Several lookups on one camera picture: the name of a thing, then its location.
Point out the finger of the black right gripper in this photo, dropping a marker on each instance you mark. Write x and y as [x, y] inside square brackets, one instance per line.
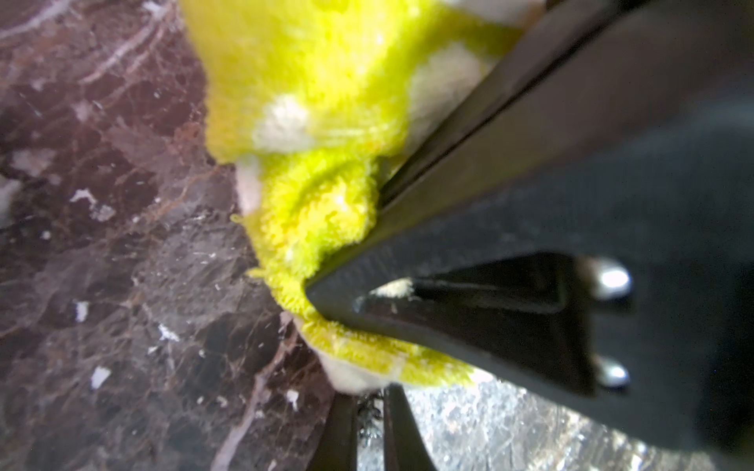
[564, 28]
[594, 242]

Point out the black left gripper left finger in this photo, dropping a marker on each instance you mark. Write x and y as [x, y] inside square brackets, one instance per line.
[337, 449]

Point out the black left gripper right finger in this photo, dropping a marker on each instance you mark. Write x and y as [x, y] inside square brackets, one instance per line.
[404, 449]

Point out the silver chain watch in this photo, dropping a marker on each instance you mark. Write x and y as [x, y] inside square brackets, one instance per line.
[370, 448]

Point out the yellow green patterned towel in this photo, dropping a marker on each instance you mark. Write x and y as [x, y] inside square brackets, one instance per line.
[316, 104]

